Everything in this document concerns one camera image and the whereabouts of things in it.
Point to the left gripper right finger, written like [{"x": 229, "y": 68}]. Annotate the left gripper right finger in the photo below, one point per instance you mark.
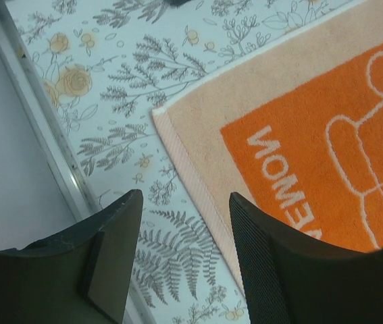
[{"x": 290, "y": 277}]

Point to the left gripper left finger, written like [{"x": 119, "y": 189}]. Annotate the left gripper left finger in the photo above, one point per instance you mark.
[{"x": 78, "y": 275}]

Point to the orange peach printed towel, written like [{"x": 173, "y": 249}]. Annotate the orange peach printed towel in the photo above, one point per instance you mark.
[{"x": 296, "y": 128}]

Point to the floral table mat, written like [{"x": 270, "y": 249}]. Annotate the floral table mat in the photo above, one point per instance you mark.
[{"x": 105, "y": 65}]

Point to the aluminium frame rail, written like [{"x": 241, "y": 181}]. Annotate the aluminium frame rail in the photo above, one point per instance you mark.
[{"x": 55, "y": 144}]

